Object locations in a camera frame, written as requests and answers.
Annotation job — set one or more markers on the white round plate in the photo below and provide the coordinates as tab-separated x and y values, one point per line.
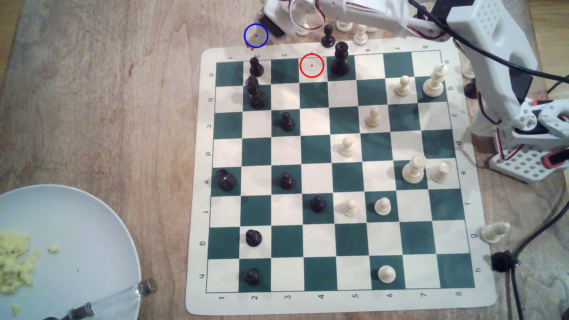
84	240

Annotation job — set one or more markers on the black chess pawn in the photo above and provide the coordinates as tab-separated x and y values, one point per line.
328	39
254	277
287	182
256	69
287	122
318	205
254	239

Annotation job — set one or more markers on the green white chess board mat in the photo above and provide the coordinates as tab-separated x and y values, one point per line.
315	240

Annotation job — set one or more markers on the black chess rook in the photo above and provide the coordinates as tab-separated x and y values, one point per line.
226	180

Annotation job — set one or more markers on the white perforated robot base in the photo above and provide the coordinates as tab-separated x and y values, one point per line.
529	166

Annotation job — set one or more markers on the black chess king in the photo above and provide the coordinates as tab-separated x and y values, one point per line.
341	63

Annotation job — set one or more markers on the small yellow food crumb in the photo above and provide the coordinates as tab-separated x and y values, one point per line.
53	248
15	309

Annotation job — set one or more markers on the white chess bishop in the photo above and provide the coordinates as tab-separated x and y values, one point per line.
466	72

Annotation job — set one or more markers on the black chess knight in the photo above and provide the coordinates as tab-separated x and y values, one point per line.
502	262

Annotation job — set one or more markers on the clear glass syringe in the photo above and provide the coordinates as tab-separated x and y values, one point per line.
115	297

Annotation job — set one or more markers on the yellow mashed food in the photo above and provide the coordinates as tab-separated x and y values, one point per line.
13	262

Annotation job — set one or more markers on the black chess bishop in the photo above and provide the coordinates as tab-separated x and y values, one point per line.
470	90

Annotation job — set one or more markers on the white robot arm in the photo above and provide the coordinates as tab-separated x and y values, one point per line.
489	35

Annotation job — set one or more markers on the black chess queen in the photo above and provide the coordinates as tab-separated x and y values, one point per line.
257	98

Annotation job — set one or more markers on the white queen row b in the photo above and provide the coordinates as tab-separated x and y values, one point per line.
434	86

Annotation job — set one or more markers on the orange black clamp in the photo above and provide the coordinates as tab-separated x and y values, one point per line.
558	159

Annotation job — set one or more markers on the white chess pawn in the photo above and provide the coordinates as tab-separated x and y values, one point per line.
360	37
303	32
386	275
382	206
350	208
346	147
372	118
402	87

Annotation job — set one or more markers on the white chess rook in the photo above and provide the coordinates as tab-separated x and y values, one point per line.
441	173

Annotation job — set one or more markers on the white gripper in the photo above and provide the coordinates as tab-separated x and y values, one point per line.
273	23

